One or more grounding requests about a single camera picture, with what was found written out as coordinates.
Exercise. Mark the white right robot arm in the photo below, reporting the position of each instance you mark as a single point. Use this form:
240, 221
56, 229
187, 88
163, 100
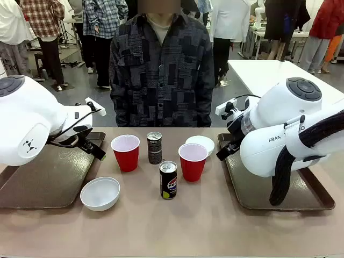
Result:
268, 150

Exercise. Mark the person in orange trousers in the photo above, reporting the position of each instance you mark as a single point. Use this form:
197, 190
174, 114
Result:
332, 48

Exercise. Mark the person in grey hoodie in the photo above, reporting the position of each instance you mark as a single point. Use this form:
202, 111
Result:
75, 10

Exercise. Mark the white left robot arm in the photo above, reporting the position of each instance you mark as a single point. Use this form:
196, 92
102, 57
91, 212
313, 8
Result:
24, 113

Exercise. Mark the white plastic bowl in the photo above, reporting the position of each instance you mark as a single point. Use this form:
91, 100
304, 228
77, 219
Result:
100, 193
200, 139

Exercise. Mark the black Pepsi can yellow base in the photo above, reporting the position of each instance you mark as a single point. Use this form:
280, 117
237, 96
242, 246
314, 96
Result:
168, 182

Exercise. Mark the black stool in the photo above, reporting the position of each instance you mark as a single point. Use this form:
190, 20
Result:
40, 57

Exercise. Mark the black tripod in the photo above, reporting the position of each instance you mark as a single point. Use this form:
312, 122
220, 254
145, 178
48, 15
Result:
67, 35

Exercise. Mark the person in blue plaid shirt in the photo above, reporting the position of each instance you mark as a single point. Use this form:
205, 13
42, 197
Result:
99, 18

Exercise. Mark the person in red jacket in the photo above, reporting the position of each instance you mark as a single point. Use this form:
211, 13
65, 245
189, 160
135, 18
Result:
328, 18

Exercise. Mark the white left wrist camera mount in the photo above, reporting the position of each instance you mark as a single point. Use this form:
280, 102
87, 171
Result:
94, 107

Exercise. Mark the person in red plaid shirt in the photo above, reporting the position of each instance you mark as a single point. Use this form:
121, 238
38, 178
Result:
40, 13

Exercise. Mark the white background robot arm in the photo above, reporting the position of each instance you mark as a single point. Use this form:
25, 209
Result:
259, 13

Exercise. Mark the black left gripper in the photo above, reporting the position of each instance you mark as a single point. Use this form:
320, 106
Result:
86, 143

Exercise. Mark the white background workbench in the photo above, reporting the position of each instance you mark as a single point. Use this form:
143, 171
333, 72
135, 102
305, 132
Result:
258, 33

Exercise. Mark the brown plastic tray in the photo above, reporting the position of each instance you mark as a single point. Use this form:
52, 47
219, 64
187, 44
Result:
250, 193

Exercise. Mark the person in white coat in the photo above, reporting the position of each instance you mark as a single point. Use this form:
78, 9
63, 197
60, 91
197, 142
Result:
228, 18

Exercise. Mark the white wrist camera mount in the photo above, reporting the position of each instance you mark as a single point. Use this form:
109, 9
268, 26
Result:
224, 107
94, 107

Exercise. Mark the red plastic cup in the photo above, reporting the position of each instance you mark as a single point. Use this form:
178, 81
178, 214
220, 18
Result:
125, 158
193, 168

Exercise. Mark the person in white shirt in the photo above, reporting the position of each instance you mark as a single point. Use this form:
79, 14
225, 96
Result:
10, 24

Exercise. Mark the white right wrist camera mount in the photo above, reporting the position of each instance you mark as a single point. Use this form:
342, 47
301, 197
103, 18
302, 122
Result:
224, 107

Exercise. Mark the person in black dress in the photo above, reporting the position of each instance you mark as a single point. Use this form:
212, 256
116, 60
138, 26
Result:
276, 24

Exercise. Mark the white folding table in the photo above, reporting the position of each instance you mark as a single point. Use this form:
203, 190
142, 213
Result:
255, 75

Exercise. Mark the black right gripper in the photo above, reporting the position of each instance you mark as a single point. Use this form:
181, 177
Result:
234, 138

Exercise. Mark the black grey Pepsi can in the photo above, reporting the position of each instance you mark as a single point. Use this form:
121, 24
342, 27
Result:
154, 150

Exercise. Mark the person in dark patchwork shirt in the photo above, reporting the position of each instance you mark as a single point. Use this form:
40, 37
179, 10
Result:
161, 80

